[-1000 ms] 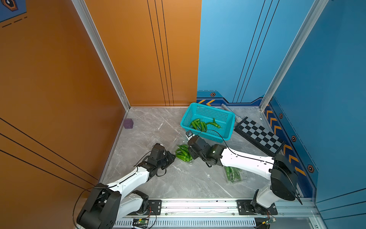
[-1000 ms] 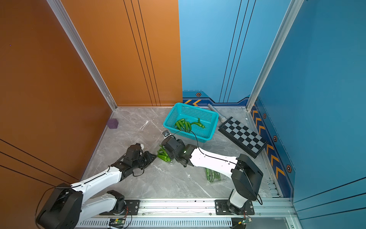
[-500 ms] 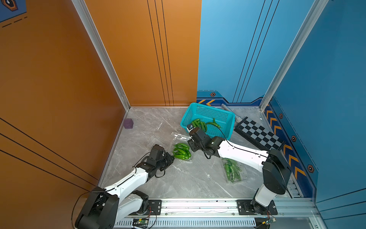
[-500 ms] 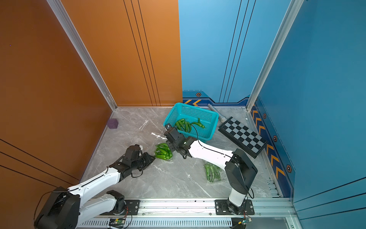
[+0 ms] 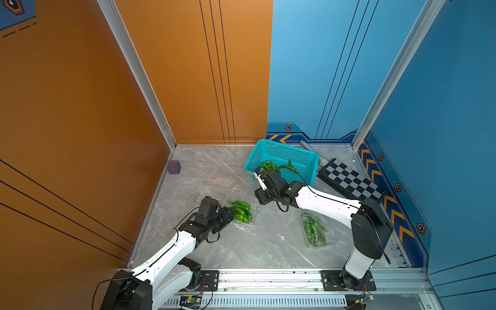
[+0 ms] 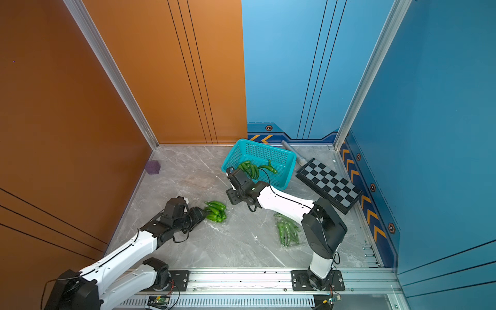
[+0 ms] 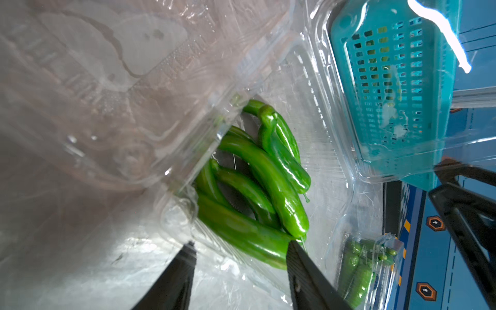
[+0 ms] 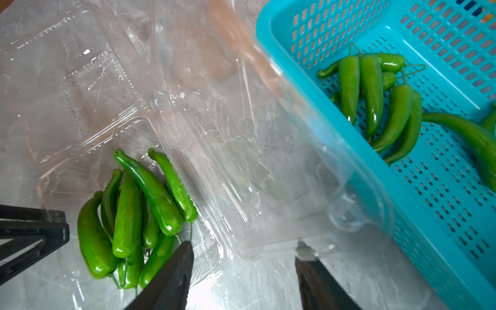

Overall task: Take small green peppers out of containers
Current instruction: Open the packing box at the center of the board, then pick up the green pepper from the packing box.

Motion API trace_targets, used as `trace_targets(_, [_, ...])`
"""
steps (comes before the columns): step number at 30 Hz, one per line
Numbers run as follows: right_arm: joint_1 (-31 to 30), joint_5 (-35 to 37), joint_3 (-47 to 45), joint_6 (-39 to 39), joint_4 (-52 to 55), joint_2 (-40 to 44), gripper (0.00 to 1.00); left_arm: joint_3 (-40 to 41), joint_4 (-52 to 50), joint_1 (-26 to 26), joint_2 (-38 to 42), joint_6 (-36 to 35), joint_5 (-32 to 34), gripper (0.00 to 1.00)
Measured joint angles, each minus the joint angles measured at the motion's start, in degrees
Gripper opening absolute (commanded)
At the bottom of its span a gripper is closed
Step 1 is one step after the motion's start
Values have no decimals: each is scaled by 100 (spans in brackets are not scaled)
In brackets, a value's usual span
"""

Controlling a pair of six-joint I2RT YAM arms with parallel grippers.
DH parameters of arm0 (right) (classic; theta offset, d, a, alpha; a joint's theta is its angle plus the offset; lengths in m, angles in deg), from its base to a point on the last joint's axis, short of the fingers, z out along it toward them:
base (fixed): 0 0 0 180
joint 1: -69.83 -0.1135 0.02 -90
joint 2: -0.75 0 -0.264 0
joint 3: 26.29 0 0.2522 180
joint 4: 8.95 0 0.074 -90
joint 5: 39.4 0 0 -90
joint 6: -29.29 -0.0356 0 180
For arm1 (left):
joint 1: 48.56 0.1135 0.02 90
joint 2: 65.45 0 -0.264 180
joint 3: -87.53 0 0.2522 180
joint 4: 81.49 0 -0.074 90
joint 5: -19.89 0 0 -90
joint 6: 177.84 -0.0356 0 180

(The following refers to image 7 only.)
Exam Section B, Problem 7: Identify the clear pepper container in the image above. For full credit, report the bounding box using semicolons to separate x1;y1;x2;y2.
337;234;404;309
1;1;383;309

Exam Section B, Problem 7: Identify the small green pepper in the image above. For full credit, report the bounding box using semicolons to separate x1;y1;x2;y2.
218;136;309;240
258;105;311;194
209;159;282;230
198;193;294;270
243;99;301;163

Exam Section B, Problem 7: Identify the teal plastic mesh basket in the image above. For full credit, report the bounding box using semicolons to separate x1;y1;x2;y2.
329;1;462;191

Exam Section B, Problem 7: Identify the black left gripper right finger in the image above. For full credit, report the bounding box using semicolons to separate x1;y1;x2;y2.
286;241;350;310

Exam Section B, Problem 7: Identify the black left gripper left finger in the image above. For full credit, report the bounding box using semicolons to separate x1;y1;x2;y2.
133;241;197;309

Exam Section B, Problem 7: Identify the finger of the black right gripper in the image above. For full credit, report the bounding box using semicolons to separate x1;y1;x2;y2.
428;160;495;306

